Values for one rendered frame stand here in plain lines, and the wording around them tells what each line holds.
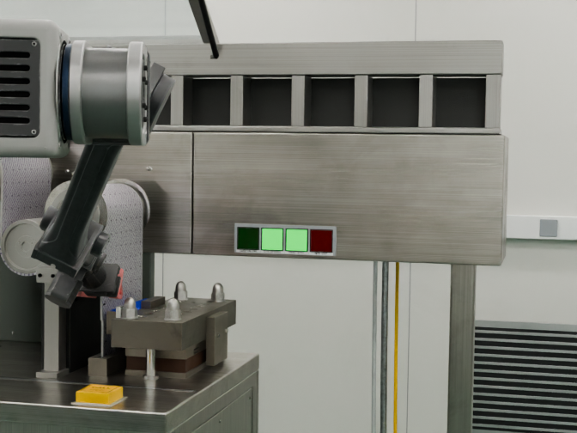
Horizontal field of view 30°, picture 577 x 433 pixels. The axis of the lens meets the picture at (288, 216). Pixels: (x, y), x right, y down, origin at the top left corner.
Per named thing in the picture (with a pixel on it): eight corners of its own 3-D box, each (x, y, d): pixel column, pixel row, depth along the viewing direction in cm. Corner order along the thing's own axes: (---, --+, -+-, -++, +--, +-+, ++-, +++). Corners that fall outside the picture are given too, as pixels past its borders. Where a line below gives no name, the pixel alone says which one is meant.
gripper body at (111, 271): (115, 295, 226) (103, 280, 220) (70, 293, 229) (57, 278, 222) (121, 267, 229) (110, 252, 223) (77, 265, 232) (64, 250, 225)
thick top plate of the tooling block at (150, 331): (111, 346, 230) (111, 319, 230) (174, 320, 269) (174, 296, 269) (181, 350, 226) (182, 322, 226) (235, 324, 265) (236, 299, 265)
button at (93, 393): (75, 403, 208) (75, 391, 208) (90, 395, 214) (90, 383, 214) (109, 405, 206) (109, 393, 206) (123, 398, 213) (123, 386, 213)
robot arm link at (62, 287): (108, 251, 213) (69, 231, 212) (81, 301, 209) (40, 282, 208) (103, 266, 224) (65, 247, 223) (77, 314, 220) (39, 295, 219)
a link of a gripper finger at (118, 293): (128, 311, 233) (113, 293, 225) (97, 309, 235) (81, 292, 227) (134, 282, 236) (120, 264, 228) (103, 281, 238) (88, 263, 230)
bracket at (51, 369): (34, 378, 231) (35, 235, 229) (48, 372, 237) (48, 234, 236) (56, 380, 230) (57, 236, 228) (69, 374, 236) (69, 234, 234)
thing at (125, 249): (100, 320, 235) (100, 235, 234) (140, 306, 258) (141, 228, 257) (102, 320, 235) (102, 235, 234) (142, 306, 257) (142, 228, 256)
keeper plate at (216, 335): (205, 365, 243) (206, 316, 242) (219, 357, 252) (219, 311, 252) (216, 366, 242) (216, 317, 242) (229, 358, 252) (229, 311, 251)
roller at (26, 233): (0, 272, 239) (0, 218, 239) (51, 262, 264) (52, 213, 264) (50, 274, 237) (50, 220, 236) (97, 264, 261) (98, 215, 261)
